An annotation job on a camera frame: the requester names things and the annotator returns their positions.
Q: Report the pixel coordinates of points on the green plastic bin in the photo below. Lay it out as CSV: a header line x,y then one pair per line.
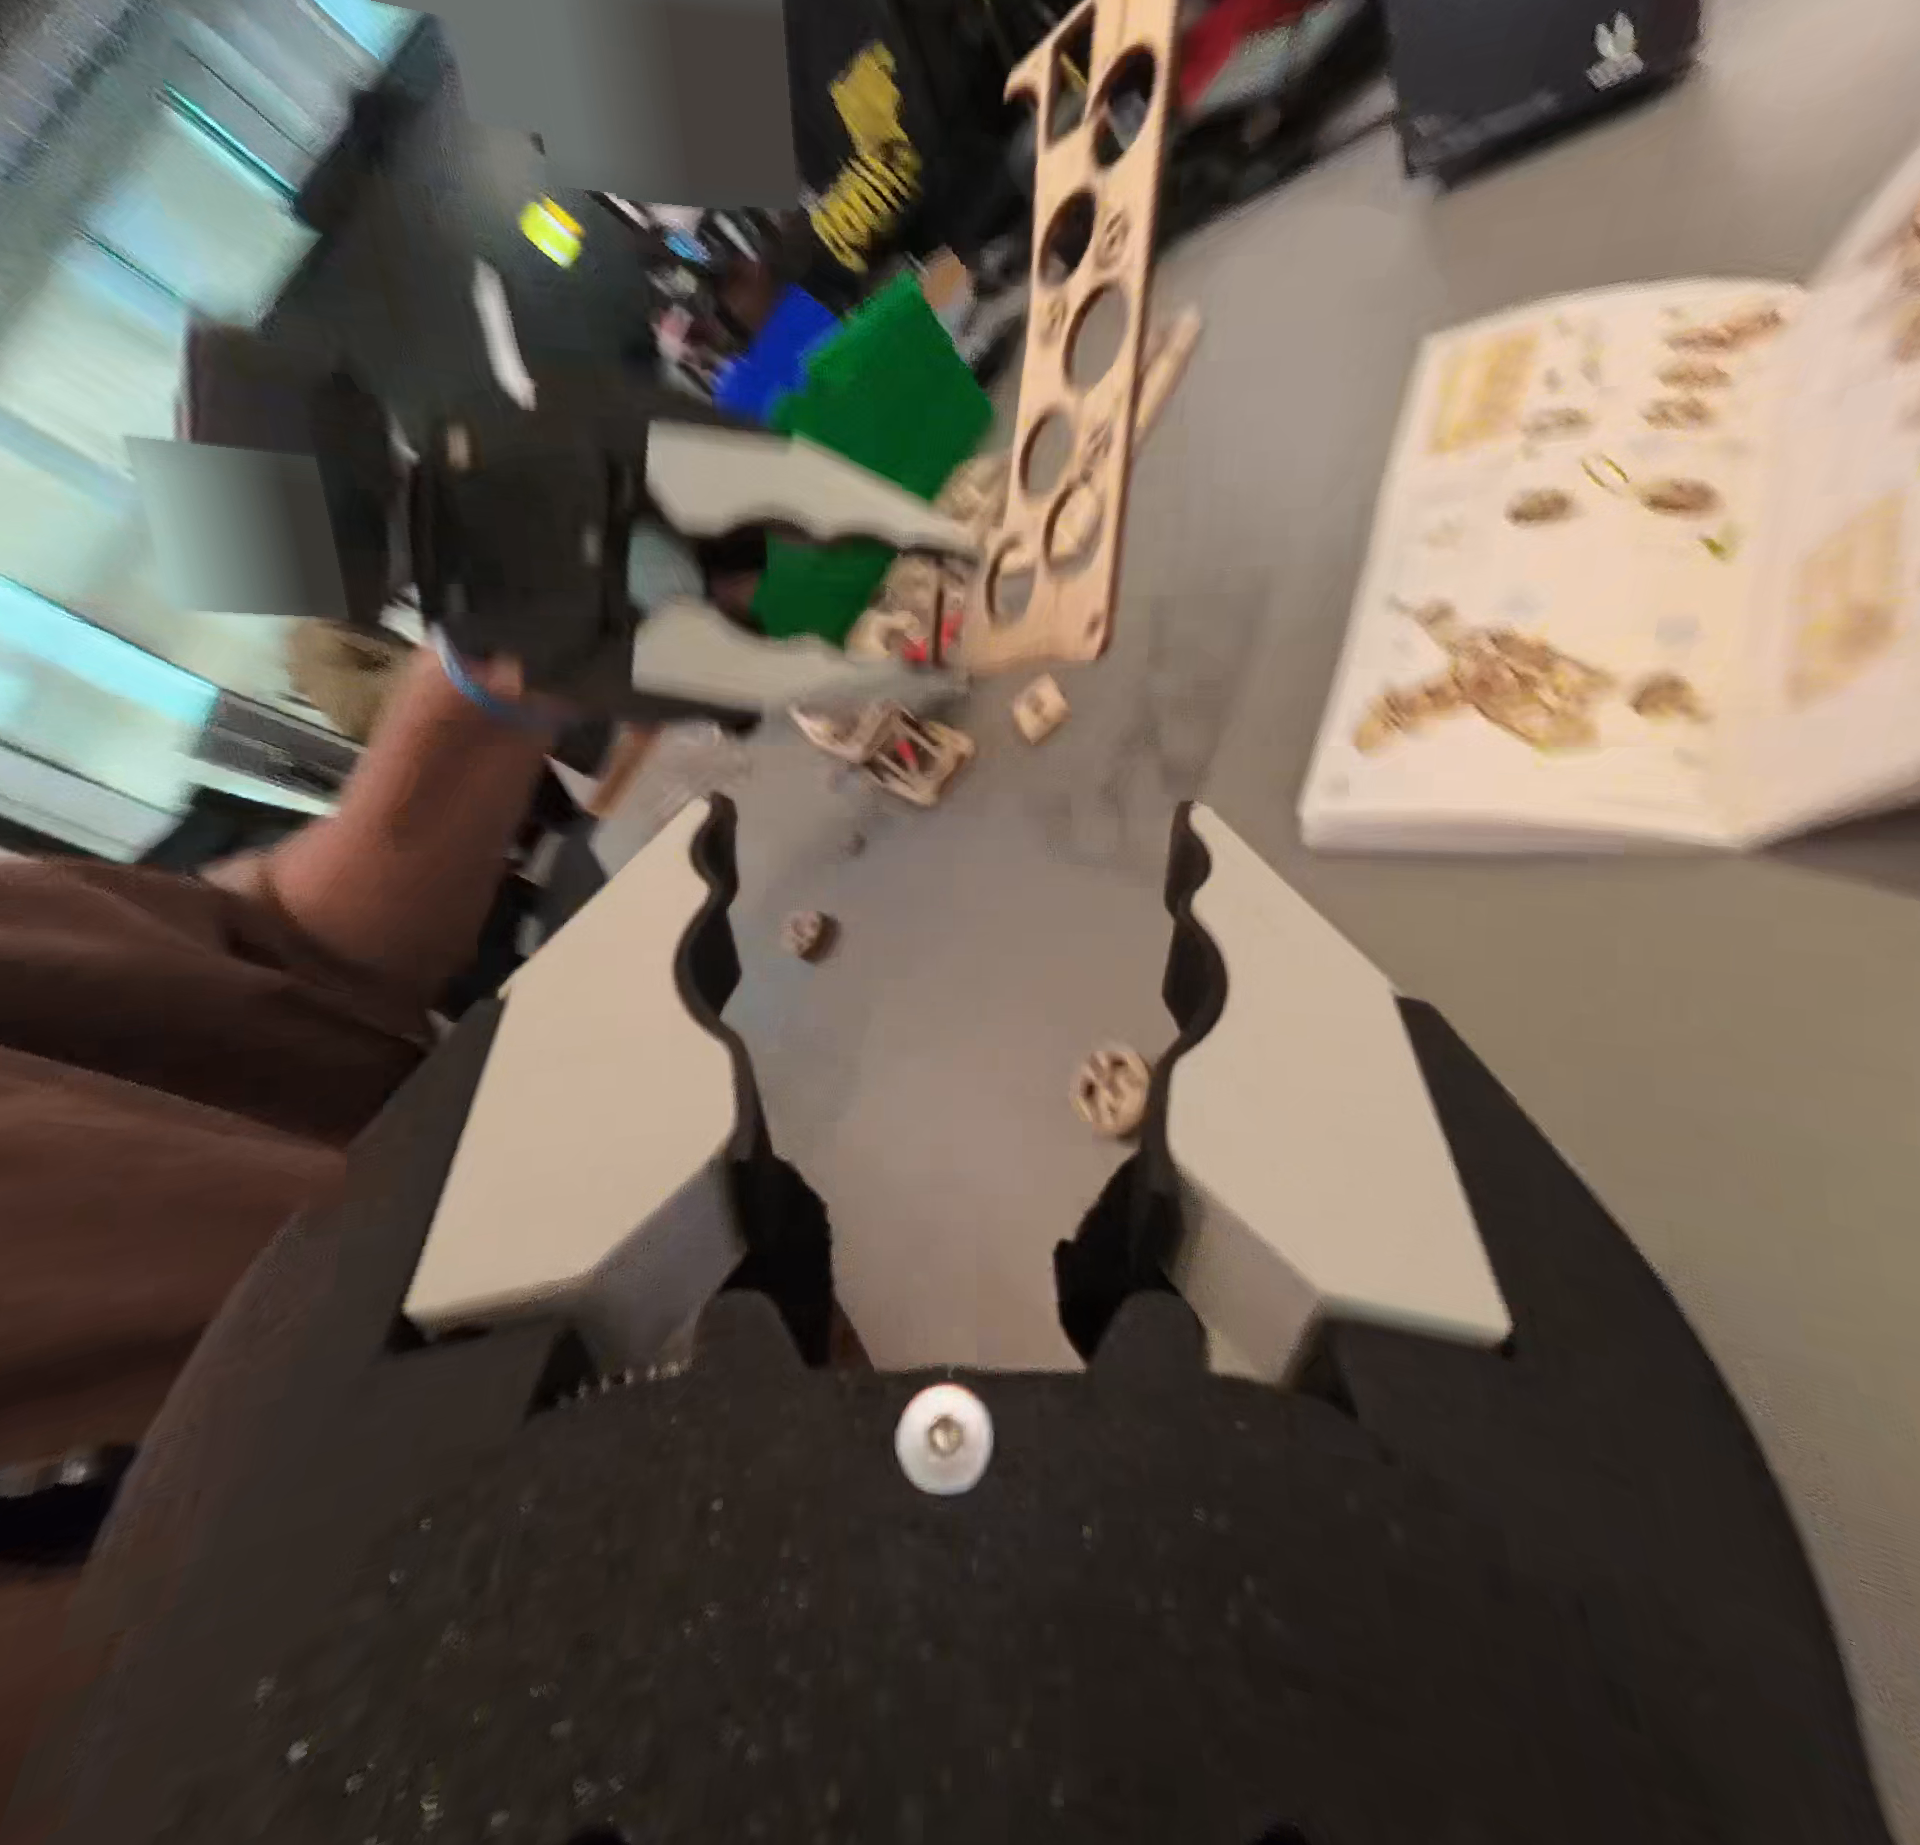
x,y
885,404

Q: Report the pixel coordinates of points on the black model kit box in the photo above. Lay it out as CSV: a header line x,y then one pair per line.
x,y
1514,31

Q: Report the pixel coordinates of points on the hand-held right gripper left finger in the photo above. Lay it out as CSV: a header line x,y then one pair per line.
x,y
584,1124

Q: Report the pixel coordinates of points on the grey desk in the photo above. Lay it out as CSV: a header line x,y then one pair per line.
x,y
1724,1065

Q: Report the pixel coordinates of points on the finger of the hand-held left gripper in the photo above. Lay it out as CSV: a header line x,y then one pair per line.
x,y
704,667
720,468

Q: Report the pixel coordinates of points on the wooden model biplane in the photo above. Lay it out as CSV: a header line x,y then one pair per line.
x,y
901,757

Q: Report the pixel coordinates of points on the instruction booklet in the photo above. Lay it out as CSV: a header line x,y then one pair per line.
x,y
1574,601

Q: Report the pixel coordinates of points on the black yellow printed garment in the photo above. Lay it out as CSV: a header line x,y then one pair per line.
x,y
863,151

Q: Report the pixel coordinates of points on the wooden wheel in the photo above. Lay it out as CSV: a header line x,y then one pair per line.
x,y
806,936
1113,1088

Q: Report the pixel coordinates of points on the person's brown clothing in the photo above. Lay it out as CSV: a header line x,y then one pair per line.
x,y
151,1124

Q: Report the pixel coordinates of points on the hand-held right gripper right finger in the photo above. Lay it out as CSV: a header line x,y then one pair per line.
x,y
1321,1141

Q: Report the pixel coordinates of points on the wooden sheet with round holes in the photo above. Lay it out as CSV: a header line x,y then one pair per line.
x,y
1059,642

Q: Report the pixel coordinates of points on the small wooden piece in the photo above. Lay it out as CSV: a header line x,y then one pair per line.
x,y
1040,708

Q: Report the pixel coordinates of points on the person's left forearm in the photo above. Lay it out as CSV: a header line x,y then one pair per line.
x,y
391,840

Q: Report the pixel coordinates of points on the blue plastic board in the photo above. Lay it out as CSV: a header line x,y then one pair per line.
x,y
764,360

